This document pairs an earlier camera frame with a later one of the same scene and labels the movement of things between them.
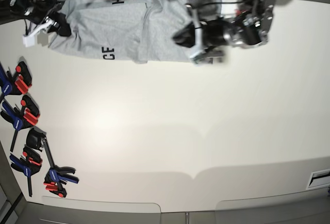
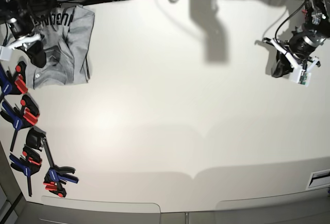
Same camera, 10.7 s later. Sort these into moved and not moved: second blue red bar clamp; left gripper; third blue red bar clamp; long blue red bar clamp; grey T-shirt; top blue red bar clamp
Moved: left gripper; grey T-shirt
Not moved: top blue red bar clamp; second blue red bar clamp; long blue red bar clamp; third blue red bar clamp
